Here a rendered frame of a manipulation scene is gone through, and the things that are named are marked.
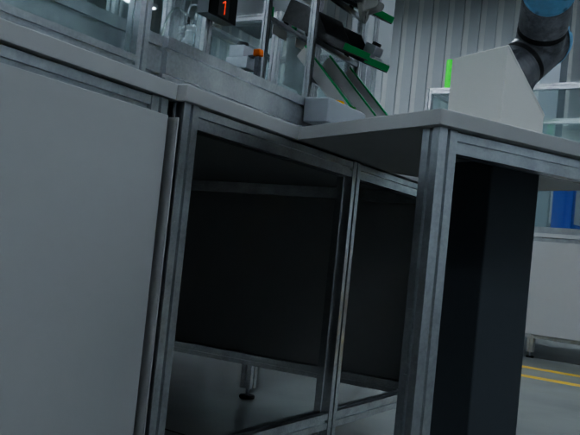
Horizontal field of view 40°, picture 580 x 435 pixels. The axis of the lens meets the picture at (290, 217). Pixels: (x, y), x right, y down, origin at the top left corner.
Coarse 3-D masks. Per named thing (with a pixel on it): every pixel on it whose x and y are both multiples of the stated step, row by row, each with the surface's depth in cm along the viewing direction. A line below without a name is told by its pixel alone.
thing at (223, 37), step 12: (216, 24) 345; (240, 24) 339; (252, 24) 336; (216, 36) 345; (228, 36) 342; (240, 36) 338; (252, 36) 335; (288, 36) 337; (216, 48) 344; (228, 48) 341; (288, 48) 338; (288, 60) 338; (324, 60) 365; (336, 60) 375; (252, 72) 334; (288, 72) 339; (300, 72) 348; (288, 84) 340; (300, 84) 348; (324, 96) 367
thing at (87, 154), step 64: (0, 64) 112; (64, 64) 123; (0, 128) 112; (64, 128) 123; (128, 128) 135; (0, 192) 113; (64, 192) 124; (128, 192) 136; (0, 256) 114; (64, 256) 124; (128, 256) 137; (0, 320) 115; (64, 320) 125; (128, 320) 138; (0, 384) 115; (64, 384) 126; (128, 384) 139
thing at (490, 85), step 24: (504, 48) 182; (456, 72) 196; (480, 72) 188; (504, 72) 181; (456, 96) 195; (480, 96) 187; (504, 96) 180; (528, 96) 184; (504, 120) 181; (528, 120) 184
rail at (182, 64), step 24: (168, 48) 153; (192, 48) 158; (168, 72) 152; (192, 72) 158; (216, 72) 165; (240, 72) 173; (240, 96) 173; (264, 96) 181; (288, 96) 191; (288, 120) 191
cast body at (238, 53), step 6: (240, 42) 203; (246, 42) 204; (234, 48) 203; (240, 48) 202; (246, 48) 202; (252, 48) 205; (234, 54) 203; (240, 54) 202; (246, 54) 203; (252, 54) 205; (228, 60) 204; (234, 60) 203; (240, 60) 202; (246, 60) 201; (252, 60) 203; (240, 66) 202; (246, 66) 201; (252, 66) 203
